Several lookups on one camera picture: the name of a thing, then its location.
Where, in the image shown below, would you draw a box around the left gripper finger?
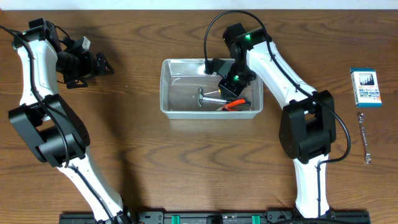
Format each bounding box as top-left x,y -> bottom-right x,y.
66,78 -> 88,89
95,52 -> 114,75

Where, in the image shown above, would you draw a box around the yellow black screwdriver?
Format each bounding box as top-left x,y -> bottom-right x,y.
203,90 -> 221,95

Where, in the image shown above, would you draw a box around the red handled pliers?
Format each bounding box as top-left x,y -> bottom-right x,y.
217,98 -> 251,111

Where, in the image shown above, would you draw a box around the small claw hammer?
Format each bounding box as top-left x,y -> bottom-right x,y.
197,87 -> 232,107

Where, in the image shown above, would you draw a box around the clear plastic container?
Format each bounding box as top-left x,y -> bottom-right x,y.
160,58 -> 264,119

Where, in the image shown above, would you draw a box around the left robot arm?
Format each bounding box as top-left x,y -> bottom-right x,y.
8,18 -> 137,223

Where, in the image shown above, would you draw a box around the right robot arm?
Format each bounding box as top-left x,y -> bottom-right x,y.
211,23 -> 336,218

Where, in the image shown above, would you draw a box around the blue white screw box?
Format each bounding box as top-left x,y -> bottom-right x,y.
350,68 -> 382,108

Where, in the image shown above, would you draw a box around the silver wrench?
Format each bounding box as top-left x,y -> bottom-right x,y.
358,113 -> 372,164

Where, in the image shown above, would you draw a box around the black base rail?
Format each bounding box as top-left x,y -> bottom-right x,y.
58,210 -> 371,224

